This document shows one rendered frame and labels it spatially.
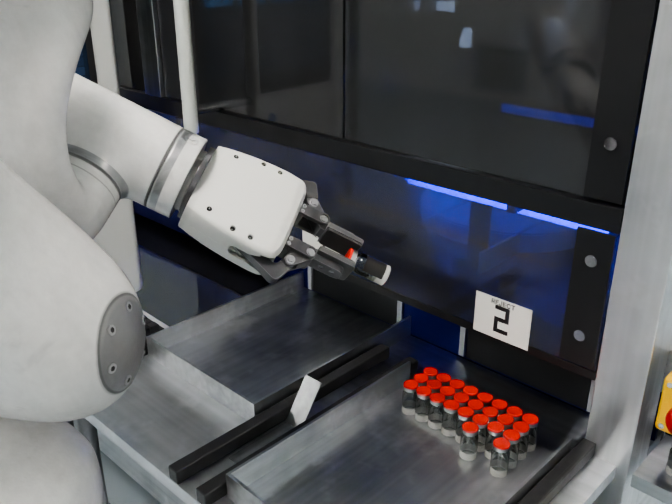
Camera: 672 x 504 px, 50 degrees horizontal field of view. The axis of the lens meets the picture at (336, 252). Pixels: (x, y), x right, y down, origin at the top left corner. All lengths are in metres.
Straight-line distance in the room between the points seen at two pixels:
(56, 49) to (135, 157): 0.13
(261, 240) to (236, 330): 0.57
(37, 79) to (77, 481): 0.31
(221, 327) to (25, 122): 0.72
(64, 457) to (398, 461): 0.46
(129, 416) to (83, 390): 0.55
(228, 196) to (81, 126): 0.14
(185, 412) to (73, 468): 0.45
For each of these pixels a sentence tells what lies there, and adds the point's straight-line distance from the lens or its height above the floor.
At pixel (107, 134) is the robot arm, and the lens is 0.68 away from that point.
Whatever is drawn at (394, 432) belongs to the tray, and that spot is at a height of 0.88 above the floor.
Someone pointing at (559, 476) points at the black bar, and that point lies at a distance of 0.93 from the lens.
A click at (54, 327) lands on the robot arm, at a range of 0.48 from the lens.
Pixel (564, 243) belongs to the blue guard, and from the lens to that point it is 0.90.
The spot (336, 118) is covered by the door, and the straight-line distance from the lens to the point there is 1.09.
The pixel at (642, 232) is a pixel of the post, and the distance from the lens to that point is 0.86.
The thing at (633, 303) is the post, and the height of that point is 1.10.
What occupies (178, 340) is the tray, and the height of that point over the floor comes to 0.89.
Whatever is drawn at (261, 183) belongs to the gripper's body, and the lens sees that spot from 0.70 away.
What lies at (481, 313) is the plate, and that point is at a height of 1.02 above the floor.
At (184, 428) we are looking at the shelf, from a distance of 1.02.
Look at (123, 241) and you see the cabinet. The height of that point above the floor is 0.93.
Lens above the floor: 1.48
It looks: 23 degrees down
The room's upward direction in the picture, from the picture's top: straight up
